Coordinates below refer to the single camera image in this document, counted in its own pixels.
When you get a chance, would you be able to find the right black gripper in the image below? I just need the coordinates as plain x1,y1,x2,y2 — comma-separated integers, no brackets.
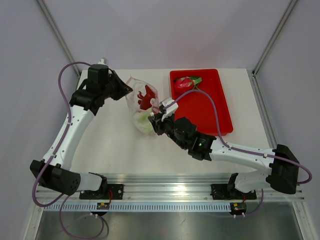
148,111,188,150

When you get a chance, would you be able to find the clear zip top bag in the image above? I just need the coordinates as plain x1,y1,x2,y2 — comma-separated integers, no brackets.
125,76,160,135

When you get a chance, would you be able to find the white cauliflower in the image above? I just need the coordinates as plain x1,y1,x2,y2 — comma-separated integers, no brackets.
132,108,155,135

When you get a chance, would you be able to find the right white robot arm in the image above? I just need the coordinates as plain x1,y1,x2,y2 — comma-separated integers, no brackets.
148,113,299,198

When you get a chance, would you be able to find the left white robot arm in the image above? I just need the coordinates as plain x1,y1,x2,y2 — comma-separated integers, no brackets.
30,63,133,199

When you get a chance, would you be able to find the red plastic tray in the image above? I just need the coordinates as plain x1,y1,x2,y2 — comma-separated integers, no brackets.
169,69,234,136

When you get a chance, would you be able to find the pink dragon fruit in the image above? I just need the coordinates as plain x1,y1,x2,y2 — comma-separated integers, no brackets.
173,76,202,94

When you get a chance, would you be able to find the right small circuit board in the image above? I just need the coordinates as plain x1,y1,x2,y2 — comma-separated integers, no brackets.
230,202,247,218

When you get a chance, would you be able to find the small circuit board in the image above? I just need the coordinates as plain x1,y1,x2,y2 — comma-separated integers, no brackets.
230,202,247,218
96,202,110,210

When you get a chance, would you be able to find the left small circuit board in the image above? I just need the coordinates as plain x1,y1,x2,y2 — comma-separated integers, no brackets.
96,202,110,210

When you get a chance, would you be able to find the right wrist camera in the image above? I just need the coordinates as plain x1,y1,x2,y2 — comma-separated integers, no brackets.
159,97,179,122

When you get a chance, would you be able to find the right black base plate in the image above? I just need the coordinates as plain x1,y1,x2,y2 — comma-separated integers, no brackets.
210,183,257,200

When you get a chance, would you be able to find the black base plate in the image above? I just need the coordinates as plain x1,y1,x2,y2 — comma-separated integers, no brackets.
79,183,124,200
210,183,257,200

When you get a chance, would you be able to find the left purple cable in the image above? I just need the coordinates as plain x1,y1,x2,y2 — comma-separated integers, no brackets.
32,61,110,238

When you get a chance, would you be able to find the aluminium mounting rail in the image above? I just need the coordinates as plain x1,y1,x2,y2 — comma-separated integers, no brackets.
36,173,305,203

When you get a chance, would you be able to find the right aluminium frame post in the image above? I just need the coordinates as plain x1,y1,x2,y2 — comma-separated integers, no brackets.
251,0,300,76

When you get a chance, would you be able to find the aluminium frame post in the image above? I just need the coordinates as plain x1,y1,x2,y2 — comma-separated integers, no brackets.
34,0,75,63
251,0,300,76

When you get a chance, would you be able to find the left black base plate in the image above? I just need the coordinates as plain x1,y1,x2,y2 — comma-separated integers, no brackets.
79,183,124,200

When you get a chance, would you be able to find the left aluminium frame post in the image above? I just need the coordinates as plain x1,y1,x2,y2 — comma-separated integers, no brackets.
34,0,75,63

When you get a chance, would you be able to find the white slotted cable duct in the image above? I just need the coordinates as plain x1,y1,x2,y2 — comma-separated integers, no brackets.
44,201,231,213

